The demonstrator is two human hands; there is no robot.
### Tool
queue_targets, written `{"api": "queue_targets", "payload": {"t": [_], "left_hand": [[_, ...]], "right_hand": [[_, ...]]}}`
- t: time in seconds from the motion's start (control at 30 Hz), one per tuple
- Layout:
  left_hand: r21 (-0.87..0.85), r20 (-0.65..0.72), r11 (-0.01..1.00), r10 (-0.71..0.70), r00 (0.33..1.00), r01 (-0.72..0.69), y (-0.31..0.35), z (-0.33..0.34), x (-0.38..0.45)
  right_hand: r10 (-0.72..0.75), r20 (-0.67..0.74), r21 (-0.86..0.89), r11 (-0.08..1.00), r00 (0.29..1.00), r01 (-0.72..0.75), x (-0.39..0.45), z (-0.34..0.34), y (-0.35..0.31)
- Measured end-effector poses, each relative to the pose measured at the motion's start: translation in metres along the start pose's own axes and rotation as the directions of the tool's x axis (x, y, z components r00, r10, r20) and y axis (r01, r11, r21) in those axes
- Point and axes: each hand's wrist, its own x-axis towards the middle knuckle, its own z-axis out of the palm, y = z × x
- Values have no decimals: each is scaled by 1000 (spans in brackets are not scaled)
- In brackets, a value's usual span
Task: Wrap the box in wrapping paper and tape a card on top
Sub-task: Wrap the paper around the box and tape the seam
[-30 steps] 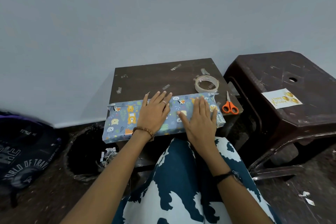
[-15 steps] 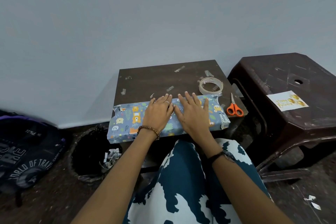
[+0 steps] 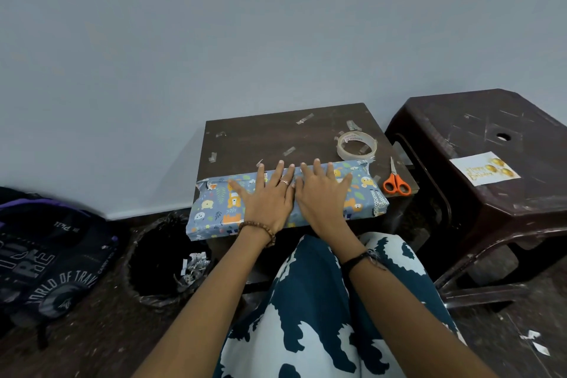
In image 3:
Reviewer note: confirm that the person's left forearm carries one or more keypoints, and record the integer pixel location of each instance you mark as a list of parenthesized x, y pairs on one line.
[(204, 315)]

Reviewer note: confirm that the brown plastic stool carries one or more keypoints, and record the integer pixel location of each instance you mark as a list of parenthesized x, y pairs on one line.
[(465, 214)]

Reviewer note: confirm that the clear tape roll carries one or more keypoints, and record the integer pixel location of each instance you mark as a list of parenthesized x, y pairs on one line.
[(341, 149)]

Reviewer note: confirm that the crumpled clear tape piece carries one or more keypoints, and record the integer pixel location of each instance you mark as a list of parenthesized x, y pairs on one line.
[(305, 118)]

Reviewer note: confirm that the person's left hand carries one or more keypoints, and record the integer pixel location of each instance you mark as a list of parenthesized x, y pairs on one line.
[(268, 205)]

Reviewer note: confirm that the person's right hand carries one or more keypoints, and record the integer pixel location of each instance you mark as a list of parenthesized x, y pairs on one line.
[(323, 200)]

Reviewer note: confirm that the crumpled paper scraps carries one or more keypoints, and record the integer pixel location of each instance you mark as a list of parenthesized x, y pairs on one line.
[(195, 267)]

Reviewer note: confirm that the happy birthday card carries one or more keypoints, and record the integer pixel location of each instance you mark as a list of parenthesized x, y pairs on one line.
[(469, 167)]

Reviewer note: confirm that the black purple backpack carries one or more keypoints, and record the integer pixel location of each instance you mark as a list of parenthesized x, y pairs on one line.
[(44, 253)]

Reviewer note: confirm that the person's right forearm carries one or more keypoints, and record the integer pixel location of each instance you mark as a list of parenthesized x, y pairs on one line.
[(407, 324)]

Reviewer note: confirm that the teal white patterned trousers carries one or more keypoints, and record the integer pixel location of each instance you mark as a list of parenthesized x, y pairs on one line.
[(310, 302)]

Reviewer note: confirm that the white paper scrap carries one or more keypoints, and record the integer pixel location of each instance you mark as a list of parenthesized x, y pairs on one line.
[(531, 334), (541, 349)]

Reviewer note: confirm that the small dark wooden table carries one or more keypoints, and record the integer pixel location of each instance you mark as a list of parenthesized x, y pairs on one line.
[(257, 134)]

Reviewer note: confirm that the black lined trash bin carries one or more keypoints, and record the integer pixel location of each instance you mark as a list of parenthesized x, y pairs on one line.
[(150, 262)]

